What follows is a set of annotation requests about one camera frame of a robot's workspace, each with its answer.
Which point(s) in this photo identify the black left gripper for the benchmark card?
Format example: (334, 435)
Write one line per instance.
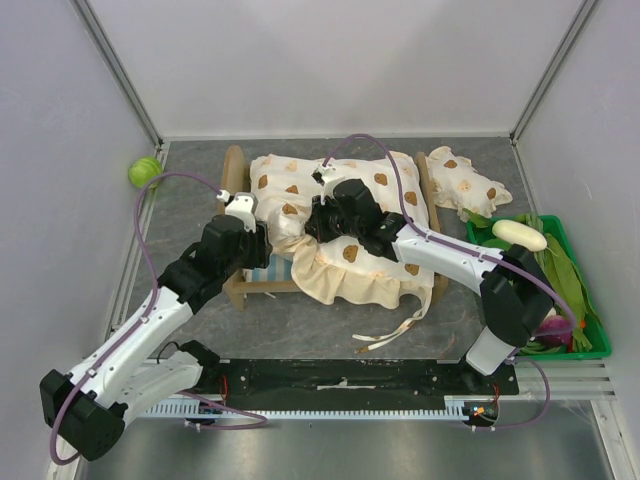
(261, 248)

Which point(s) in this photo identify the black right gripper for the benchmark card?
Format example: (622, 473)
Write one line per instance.
(316, 226)

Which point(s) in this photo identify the wooden pet bed frame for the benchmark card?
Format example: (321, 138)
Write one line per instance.
(236, 178)

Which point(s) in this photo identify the bear print cream quilt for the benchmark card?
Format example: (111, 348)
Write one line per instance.
(284, 188)

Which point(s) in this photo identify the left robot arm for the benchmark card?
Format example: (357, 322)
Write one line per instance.
(91, 405)

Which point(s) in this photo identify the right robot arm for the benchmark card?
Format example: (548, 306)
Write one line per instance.
(515, 294)

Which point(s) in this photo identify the blue white striped mattress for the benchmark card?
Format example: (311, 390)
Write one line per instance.
(278, 270)

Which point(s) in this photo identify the bear print small pillow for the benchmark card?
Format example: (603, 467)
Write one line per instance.
(458, 185)

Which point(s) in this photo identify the green cabbage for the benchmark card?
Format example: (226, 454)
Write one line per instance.
(143, 170)

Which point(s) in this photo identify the white radish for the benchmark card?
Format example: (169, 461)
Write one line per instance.
(514, 232)

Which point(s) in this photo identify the green plastic basket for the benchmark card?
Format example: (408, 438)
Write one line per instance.
(600, 325)

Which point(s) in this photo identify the purple cabbage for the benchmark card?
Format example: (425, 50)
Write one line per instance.
(554, 331)

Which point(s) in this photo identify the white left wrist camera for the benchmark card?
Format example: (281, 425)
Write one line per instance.
(241, 205)

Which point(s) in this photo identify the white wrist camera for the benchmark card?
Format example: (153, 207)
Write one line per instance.
(328, 176)
(241, 205)

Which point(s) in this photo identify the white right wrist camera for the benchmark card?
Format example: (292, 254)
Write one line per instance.
(328, 176)

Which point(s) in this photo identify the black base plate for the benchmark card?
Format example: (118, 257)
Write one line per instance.
(347, 384)

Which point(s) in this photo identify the white cable duct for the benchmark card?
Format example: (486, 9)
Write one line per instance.
(181, 407)

